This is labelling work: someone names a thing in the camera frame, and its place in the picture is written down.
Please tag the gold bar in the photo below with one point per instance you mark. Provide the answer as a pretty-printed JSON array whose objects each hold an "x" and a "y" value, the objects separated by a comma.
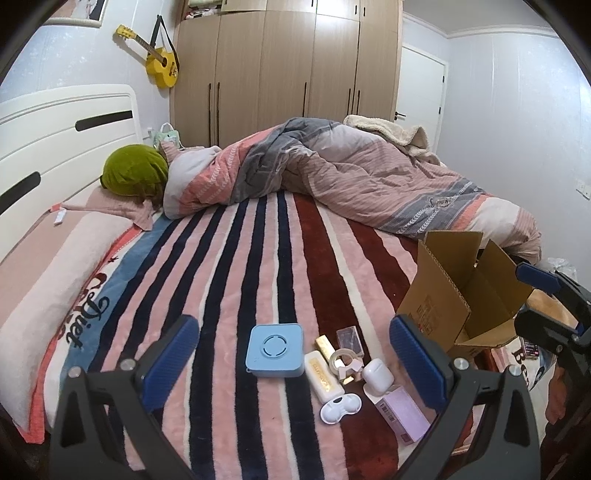
[{"x": 324, "y": 346}]

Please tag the wooden wardrobe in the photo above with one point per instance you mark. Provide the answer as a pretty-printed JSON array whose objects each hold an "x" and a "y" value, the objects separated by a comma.
[{"x": 277, "y": 69}]

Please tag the framed wall picture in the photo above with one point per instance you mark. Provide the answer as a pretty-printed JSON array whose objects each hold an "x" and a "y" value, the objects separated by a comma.
[{"x": 78, "y": 16}]

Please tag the clear plastic bags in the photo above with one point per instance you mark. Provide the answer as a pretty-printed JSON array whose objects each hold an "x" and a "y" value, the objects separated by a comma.
[{"x": 561, "y": 265}]

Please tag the cardboard box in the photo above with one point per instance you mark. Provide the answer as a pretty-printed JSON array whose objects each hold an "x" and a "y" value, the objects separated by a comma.
[{"x": 438, "y": 295}]

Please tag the yellow guitar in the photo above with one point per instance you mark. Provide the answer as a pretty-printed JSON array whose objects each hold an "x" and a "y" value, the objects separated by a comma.
[{"x": 161, "y": 67}]

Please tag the striped plush blanket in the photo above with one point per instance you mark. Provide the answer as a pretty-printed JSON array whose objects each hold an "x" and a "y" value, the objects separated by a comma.
[{"x": 277, "y": 258}]

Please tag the clear plastic box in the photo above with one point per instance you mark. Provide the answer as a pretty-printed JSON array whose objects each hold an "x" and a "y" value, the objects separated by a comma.
[{"x": 351, "y": 339}]

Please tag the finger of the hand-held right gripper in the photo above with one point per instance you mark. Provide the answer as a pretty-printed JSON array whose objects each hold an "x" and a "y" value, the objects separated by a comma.
[
  {"x": 540, "y": 327},
  {"x": 531, "y": 274}
]

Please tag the white wall socket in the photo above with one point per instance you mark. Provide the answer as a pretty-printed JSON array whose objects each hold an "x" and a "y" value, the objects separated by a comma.
[{"x": 584, "y": 189}]

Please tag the green velvet pillow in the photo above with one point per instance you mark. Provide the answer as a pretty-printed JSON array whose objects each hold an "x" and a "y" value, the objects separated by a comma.
[{"x": 134, "y": 170}]

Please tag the beige fleece blanket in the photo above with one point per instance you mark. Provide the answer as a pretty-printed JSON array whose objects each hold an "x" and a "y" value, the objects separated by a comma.
[{"x": 397, "y": 131}]

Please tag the pink and grey quilt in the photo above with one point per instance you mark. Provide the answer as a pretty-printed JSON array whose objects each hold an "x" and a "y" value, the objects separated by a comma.
[{"x": 369, "y": 184}]

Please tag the dark red packet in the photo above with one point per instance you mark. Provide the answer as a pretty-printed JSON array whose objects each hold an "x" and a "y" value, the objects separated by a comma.
[{"x": 530, "y": 347}]

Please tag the blue square box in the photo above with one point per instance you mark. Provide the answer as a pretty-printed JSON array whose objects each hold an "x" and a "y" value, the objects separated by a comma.
[{"x": 274, "y": 350}]

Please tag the red garment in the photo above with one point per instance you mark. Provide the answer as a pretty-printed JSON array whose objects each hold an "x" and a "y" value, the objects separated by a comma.
[{"x": 570, "y": 415}]

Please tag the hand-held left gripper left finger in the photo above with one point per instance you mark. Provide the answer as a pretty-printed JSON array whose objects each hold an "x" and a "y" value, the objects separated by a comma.
[{"x": 171, "y": 355}]

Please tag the long pink and white pillow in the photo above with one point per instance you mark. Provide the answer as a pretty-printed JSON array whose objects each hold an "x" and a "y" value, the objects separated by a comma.
[{"x": 55, "y": 277}]

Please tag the white contact lens case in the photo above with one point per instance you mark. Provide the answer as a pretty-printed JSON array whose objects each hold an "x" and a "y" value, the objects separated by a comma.
[{"x": 339, "y": 408}]

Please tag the tan paper bag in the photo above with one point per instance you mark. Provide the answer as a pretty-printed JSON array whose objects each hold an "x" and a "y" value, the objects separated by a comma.
[{"x": 549, "y": 302}]

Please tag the white headboard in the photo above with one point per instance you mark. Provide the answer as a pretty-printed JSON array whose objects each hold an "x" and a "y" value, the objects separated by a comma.
[{"x": 55, "y": 138}]

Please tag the tape dispenser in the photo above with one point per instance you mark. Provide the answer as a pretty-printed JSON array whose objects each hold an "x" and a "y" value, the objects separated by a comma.
[{"x": 344, "y": 364}]

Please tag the white rectangular bar case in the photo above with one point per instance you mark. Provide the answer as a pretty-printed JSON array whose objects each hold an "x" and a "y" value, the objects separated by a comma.
[{"x": 323, "y": 376}]

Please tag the white door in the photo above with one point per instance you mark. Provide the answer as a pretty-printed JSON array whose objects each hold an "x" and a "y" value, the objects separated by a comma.
[{"x": 420, "y": 83}]

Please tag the plastic bag with green print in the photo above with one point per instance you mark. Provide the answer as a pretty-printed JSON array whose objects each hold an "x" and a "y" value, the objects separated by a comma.
[{"x": 167, "y": 136}]

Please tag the white earbuds case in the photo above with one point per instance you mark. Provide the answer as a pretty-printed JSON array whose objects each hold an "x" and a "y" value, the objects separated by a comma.
[{"x": 376, "y": 374}]

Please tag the purple box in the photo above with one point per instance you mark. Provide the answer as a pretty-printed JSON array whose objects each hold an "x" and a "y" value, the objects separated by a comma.
[{"x": 401, "y": 413}]

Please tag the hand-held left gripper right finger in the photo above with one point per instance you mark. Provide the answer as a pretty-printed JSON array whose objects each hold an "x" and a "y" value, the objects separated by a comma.
[{"x": 415, "y": 360}]

